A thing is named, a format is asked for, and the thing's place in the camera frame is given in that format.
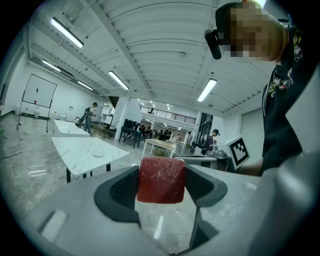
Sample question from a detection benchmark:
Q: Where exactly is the red cube block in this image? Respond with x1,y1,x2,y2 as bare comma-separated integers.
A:
136,156,186,205

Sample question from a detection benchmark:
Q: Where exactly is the white marble table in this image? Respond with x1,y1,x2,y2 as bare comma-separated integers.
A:
51,136,131,185

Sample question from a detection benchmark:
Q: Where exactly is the small easel board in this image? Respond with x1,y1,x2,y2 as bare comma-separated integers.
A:
100,113,114,126

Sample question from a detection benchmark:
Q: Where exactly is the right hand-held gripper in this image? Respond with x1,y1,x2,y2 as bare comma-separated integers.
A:
173,134,251,173

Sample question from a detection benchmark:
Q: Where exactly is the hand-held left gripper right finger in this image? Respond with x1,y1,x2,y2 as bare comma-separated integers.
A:
184,163,262,251

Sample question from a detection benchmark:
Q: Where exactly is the long ceiling light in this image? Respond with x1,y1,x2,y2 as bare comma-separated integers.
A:
107,70,130,91
49,16,85,49
40,59,62,73
76,80,94,92
196,77,218,103

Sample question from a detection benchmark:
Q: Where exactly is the wooden table with white legs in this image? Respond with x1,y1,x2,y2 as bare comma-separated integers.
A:
142,137,177,161

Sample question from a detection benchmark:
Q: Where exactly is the clear round dish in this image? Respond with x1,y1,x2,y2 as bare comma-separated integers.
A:
91,148,106,159

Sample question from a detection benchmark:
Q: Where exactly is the white floor cable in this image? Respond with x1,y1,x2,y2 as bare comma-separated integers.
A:
48,175,67,195

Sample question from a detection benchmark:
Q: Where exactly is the white bathtub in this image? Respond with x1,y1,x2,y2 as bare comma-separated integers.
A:
53,119,91,138

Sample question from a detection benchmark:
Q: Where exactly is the black bathtub faucet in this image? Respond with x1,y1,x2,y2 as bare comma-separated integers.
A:
73,115,87,127

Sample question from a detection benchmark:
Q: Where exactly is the person's head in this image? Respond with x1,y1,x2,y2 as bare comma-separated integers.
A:
215,0,289,63

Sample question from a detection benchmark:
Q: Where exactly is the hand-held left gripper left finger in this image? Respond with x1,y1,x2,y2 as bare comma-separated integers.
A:
24,164,169,256

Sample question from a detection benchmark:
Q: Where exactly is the black mezzanine railing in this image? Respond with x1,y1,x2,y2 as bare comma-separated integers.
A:
139,105,199,125

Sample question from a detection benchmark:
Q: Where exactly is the whiteboard on wheeled stand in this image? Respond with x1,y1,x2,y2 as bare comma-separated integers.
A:
15,73,59,134

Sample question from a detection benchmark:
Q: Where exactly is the black head-worn camera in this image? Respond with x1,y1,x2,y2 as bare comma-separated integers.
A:
204,29,223,61

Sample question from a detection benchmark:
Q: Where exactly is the person's right forearm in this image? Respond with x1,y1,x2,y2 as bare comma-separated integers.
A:
238,158,264,177

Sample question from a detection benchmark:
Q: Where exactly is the black cartoon print shirt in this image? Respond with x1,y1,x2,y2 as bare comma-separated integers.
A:
261,22,320,176

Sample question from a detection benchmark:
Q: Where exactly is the group of seated people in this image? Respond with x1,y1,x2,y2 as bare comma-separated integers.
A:
134,121,176,141

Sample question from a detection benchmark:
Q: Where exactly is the black bench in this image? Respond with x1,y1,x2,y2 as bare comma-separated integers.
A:
118,125,142,149

